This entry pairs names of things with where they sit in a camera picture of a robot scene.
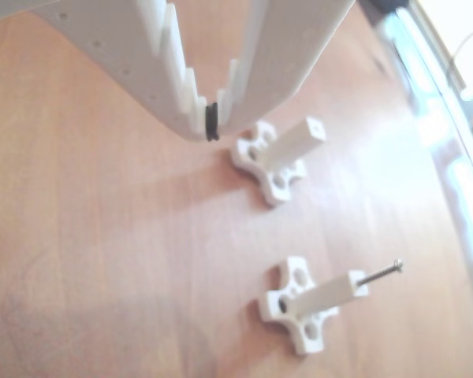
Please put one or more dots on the small metal screw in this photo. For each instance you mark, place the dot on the small metal screw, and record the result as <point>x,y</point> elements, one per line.
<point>380,272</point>

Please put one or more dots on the white cross-base post stand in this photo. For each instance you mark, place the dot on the white cross-base post stand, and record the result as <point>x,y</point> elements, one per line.
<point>299,138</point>
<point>327,295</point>

